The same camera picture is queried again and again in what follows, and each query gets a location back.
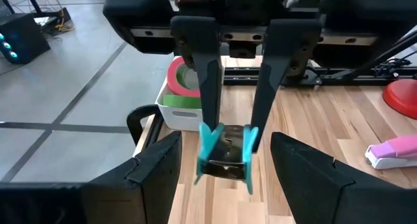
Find red desk lamp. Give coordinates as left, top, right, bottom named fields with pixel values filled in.
left=382, top=78, right=417, bottom=120

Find yellow cable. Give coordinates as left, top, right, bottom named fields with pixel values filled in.
left=53, top=7, right=76, bottom=33

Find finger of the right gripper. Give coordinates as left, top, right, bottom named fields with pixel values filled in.
left=170, top=15, right=224, bottom=132
left=250, top=18, right=324, bottom=154

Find black cable bundle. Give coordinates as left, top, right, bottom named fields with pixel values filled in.
left=374, top=51, right=417, bottom=78

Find black table frame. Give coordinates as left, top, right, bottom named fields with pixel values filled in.
left=126, top=28, right=417, bottom=153

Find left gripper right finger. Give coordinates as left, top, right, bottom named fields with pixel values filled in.
left=270, top=132, right=417, bottom=224

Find white plastic bin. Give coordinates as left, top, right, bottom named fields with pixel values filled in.
left=155, top=56, right=225, bottom=132

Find green tape roll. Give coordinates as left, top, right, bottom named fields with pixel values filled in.
left=162, top=92, right=203, bottom=110
left=177, top=63, right=200, bottom=91

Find black computer tower cyan lights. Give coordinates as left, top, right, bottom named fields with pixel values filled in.
left=0, top=12, right=51, bottom=64

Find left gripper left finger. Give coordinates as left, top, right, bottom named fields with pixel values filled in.
left=0, top=130, right=183, bottom=224

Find pink tape roll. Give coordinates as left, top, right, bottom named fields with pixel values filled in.
left=166, top=56, right=202, bottom=98

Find pink stapler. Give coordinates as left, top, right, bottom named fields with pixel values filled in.
left=364, top=135, right=417, bottom=171

